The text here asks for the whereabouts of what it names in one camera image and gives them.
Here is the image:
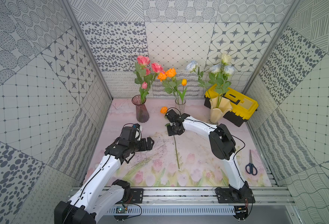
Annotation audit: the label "orange tulip flower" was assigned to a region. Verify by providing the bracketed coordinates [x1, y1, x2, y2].
[178, 78, 187, 104]

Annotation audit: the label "pink tulip flower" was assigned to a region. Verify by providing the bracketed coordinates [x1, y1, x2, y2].
[140, 82, 149, 104]

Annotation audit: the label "orange rose large stem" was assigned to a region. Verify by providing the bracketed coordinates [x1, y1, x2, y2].
[156, 72, 179, 104]

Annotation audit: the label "pink rose stem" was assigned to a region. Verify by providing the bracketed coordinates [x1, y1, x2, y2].
[147, 63, 165, 91]
[144, 68, 153, 92]

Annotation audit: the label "blue white rose stem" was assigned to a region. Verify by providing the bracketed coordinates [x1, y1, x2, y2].
[209, 63, 225, 108]

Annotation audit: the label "pink rosebud flower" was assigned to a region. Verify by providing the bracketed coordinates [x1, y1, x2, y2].
[134, 56, 150, 91]

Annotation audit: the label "cream white rose stem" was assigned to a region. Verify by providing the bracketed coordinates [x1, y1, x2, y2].
[218, 53, 231, 106]

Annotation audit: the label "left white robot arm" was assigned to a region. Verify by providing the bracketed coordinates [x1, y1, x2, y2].
[54, 124, 154, 224]

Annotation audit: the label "clear textured glass vase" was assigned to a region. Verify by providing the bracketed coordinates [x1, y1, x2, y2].
[175, 97, 186, 114]

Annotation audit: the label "purple ribbed glass vase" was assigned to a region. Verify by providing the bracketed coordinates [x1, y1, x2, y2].
[132, 95, 149, 123]

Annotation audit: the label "cream fluted vase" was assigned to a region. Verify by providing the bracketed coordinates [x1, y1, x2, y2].
[210, 97, 233, 124]

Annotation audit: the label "yellow black toolbox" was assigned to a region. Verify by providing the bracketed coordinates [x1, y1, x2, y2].
[204, 86, 259, 127]

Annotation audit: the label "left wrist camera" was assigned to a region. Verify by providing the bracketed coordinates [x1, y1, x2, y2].
[133, 123, 143, 141]

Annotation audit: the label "black handled scissors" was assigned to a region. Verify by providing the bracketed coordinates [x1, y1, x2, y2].
[245, 150, 258, 176]

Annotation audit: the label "white perforated cable tray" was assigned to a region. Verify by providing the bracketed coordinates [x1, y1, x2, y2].
[105, 205, 236, 216]

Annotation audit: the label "aluminium rail base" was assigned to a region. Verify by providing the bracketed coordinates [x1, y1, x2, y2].
[142, 187, 295, 205]

